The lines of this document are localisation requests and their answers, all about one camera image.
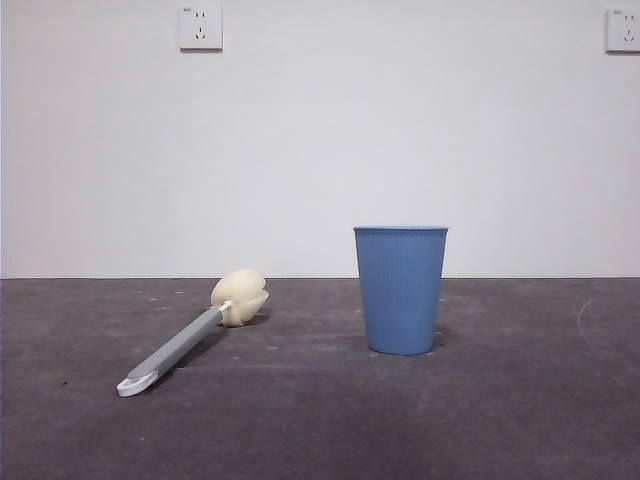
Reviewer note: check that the blue ribbed plastic cup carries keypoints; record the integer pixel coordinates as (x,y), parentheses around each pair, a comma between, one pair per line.
(401,290)

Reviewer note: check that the white wall power socket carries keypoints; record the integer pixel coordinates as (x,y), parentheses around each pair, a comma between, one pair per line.
(200,26)
(623,30)

